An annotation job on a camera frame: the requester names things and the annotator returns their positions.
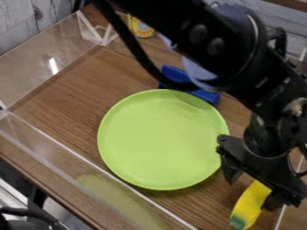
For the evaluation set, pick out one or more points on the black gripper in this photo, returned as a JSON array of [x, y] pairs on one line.
[[274, 171]]

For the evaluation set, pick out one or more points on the yellow green banana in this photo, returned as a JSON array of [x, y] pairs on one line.
[[247, 209]]

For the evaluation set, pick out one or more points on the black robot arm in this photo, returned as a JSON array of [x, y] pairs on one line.
[[240, 57]]

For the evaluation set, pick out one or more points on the green round plate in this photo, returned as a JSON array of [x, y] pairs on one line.
[[158, 139]]

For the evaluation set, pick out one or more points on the blue plastic block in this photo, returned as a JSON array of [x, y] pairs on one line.
[[178, 76]]

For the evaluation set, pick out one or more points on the yellow labelled tin can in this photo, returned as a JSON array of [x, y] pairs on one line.
[[139, 28]]

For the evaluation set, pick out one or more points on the clear acrylic enclosure wall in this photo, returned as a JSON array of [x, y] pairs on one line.
[[108, 204]]

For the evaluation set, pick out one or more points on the clear acrylic triangle bracket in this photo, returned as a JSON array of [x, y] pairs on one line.
[[100, 35]]

